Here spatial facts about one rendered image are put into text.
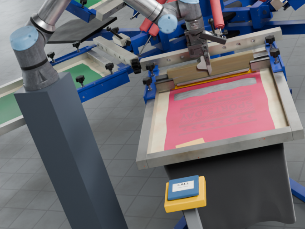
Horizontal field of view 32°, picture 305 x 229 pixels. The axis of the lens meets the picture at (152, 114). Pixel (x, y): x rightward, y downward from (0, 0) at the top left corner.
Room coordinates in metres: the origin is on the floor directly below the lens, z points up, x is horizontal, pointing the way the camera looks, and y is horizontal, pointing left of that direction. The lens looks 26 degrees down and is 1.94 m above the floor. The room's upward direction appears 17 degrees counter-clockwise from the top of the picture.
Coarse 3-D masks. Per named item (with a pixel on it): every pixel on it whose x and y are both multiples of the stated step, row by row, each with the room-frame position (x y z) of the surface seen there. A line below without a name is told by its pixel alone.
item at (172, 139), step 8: (184, 88) 2.18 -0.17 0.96; (192, 88) 2.16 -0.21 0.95; (200, 96) 2.05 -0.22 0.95; (208, 96) 2.03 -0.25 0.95; (168, 104) 2.07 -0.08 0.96; (176, 104) 2.05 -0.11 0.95; (168, 112) 2.00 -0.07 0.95; (176, 112) 1.98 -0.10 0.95; (168, 120) 1.92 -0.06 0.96; (176, 120) 1.90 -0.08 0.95; (168, 128) 1.86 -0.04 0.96; (176, 128) 1.84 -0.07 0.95; (168, 136) 1.80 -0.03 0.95; (176, 136) 1.78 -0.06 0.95; (184, 136) 1.76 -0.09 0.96; (192, 136) 1.74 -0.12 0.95; (200, 136) 1.72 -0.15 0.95; (208, 136) 1.71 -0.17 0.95; (216, 136) 1.69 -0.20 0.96; (168, 144) 1.74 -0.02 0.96; (176, 144) 1.72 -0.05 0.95
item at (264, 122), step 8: (256, 72) 2.12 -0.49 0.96; (216, 80) 2.16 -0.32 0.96; (224, 80) 2.13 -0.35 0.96; (232, 80) 2.11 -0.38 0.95; (256, 80) 2.04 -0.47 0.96; (240, 88) 2.01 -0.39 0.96; (248, 88) 1.99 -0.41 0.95; (256, 88) 1.97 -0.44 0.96; (216, 96) 2.01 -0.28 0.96; (256, 96) 1.90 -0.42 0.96; (264, 96) 1.88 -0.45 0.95; (256, 104) 1.84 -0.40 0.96; (264, 104) 1.82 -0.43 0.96; (256, 112) 1.77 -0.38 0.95; (264, 112) 1.76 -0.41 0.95; (264, 120) 1.70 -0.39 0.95; (272, 120) 1.68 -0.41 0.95; (224, 128) 1.73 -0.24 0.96; (232, 128) 1.71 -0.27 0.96; (240, 128) 1.69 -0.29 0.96; (248, 128) 1.68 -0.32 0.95; (256, 128) 1.66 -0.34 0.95; (264, 128) 1.64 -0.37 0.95; (272, 128) 1.63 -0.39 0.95; (224, 136) 1.67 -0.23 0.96; (232, 136) 1.66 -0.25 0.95
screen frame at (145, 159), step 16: (288, 96) 1.75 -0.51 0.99; (288, 112) 1.64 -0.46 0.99; (144, 128) 1.85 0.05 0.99; (288, 128) 1.54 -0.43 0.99; (144, 144) 1.73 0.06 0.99; (208, 144) 1.59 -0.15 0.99; (224, 144) 1.56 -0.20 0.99; (240, 144) 1.55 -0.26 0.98; (256, 144) 1.54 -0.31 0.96; (144, 160) 1.62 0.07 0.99; (160, 160) 1.61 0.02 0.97; (176, 160) 1.60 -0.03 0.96
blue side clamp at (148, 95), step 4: (148, 72) 2.36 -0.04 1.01; (156, 72) 2.35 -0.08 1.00; (148, 76) 2.31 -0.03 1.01; (152, 80) 2.27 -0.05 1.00; (152, 84) 2.23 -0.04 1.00; (152, 88) 2.18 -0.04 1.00; (156, 88) 2.18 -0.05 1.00; (144, 92) 2.14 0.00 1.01; (148, 92) 2.15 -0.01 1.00; (152, 92) 2.14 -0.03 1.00; (144, 96) 2.10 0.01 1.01; (148, 96) 2.11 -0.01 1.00; (152, 96) 2.10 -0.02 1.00; (144, 100) 2.10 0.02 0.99
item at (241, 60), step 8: (224, 56) 2.15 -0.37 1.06; (232, 56) 2.12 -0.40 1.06; (240, 56) 2.11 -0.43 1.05; (248, 56) 2.10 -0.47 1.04; (192, 64) 2.17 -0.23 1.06; (216, 64) 2.13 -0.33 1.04; (224, 64) 2.13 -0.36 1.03; (232, 64) 2.12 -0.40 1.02; (240, 64) 2.11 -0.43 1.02; (248, 64) 2.11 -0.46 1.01; (168, 72) 2.18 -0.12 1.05; (176, 72) 2.17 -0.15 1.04; (184, 72) 2.16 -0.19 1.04; (192, 72) 2.16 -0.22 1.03; (200, 72) 2.15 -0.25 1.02; (208, 72) 2.14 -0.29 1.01; (216, 72) 2.14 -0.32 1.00; (224, 72) 2.13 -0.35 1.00; (176, 80) 2.17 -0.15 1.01; (184, 80) 2.17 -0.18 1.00
